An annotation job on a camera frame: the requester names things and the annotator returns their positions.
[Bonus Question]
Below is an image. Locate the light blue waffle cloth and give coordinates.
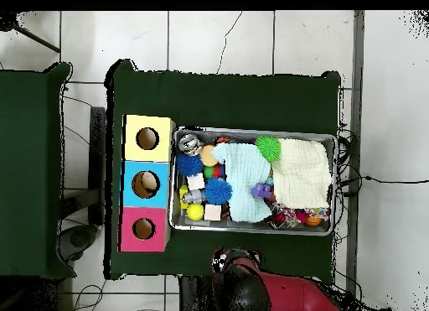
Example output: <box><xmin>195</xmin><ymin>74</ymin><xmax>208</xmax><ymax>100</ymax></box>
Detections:
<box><xmin>211</xmin><ymin>142</ymin><xmax>273</xmax><ymax>223</ymax></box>

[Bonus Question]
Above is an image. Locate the wooden box with three holes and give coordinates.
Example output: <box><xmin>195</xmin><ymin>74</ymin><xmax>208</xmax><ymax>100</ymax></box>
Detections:
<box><xmin>118</xmin><ymin>114</ymin><xmax>176</xmax><ymax>252</ymax></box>

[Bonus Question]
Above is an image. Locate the orange round sponge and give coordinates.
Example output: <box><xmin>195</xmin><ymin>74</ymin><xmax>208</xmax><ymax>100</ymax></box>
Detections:
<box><xmin>199</xmin><ymin>144</ymin><xmax>220</xmax><ymax>167</ymax></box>

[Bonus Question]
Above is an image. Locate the blue spiky ball with eyes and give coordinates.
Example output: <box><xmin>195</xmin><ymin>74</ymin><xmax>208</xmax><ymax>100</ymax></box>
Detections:
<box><xmin>203</xmin><ymin>177</ymin><xmax>233</xmax><ymax>205</ymax></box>

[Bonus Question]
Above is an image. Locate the wooden cube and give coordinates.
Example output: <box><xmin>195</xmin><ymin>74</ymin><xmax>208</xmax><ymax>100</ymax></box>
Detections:
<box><xmin>186</xmin><ymin>172</ymin><xmax>206</xmax><ymax>191</ymax></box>
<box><xmin>204</xmin><ymin>204</ymin><xmax>223</xmax><ymax>221</ymax></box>

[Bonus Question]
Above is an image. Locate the crushed silver drink can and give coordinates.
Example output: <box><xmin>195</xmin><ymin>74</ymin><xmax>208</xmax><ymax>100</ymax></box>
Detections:
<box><xmin>178</xmin><ymin>132</ymin><xmax>204</xmax><ymax>157</ymax></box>

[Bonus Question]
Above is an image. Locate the yellow ball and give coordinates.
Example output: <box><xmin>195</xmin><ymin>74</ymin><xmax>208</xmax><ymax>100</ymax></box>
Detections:
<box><xmin>186</xmin><ymin>203</ymin><xmax>204</xmax><ymax>221</ymax></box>

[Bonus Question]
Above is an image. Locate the purple toy block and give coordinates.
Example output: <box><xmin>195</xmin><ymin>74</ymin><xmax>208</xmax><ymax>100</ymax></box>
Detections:
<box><xmin>251</xmin><ymin>183</ymin><xmax>273</xmax><ymax>199</ymax></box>

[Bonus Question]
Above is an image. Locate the green spiky rubber ball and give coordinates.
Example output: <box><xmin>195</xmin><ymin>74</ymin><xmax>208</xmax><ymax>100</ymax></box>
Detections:
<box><xmin>254</xmin><ymin>135</ymin><xmax>282</xmax><ymax>163</ymax></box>

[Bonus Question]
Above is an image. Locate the dark green table cloth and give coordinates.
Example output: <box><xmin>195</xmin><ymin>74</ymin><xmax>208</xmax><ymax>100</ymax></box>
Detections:
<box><xmin>104</xmin><ymin>59</ymin><xmax>343</xmax><ymax>285</ymax></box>

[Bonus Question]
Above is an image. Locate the cream waffle cloth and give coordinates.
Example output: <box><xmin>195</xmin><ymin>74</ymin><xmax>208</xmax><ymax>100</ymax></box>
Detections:
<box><xmin>271</xmin><ymin>137</ymin><xmax>333</xmax><ymax>210</ymax></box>

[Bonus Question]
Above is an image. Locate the black stand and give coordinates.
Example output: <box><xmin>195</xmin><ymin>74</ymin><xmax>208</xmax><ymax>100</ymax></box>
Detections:
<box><xmin>87</xmin><ymin>106</ymin><xmax>107</xmax><ymax>226</ymax></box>

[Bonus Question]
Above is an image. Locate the grey round base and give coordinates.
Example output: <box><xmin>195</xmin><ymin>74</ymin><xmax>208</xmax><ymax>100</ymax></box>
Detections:
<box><xmin>59</xmin><ymin>223</ymin><xmax>100</xmax><ymax>262</ymax></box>

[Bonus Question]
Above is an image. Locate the dark green side table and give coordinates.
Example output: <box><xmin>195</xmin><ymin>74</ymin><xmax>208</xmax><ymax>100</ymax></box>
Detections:
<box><xmin>0</xmin><ymin>62</ymin><xmax>77</xmax><ymax>279</ymax></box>

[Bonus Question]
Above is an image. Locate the black tripod leg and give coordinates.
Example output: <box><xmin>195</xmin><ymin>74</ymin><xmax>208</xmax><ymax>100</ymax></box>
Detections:
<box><xmin>0</xmin><ymin>11</ymin><xmax>62</xmax><ymax>54</ymax></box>

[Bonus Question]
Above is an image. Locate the shallow wire mesh bin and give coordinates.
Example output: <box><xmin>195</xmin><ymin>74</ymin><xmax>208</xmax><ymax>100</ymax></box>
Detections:
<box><xmin>168</xmin><ymin>126</ymin><xmax>338</xmax><ymax>236</ymax></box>

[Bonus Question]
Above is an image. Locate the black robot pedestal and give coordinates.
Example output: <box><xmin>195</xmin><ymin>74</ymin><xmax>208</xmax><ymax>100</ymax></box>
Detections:
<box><xmin>178</xmin><ymin>275</ymin><xmax>235</xmax><ymax>311</ymax></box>

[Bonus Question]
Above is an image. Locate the black cable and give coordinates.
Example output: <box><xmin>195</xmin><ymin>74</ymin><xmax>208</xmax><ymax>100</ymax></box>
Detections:
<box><xmin>338</xmin><ymin>174</ymin><xmax>429</xmax><ymax>185</ymax></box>

